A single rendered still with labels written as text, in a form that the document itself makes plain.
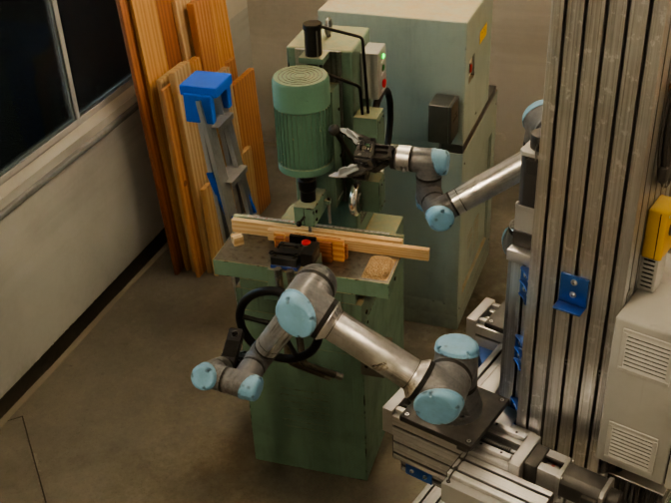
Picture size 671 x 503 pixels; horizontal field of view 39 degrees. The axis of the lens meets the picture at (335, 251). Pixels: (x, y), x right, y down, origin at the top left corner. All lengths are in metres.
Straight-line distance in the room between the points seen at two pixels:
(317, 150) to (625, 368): 1.15
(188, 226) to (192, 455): 1.25
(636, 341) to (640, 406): 0.19
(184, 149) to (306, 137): 1.56
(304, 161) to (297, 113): 0.16
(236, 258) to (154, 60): 1.45
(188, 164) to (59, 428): 1.31
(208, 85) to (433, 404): 1.84
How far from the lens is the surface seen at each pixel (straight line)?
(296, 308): 2.39
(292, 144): 2.95
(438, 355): 2.54
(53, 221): 4.16
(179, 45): 4.64
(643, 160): 2.21
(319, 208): 3.14
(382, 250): 3.14
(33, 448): 3.99
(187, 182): 4.51
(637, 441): 2.58
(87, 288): 4.46
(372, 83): 3.19
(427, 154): 2.78
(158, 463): 3.79
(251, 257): 3.18
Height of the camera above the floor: 2.63
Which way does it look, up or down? 33 degrees down
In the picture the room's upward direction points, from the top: 3 degrees counter-clockwise
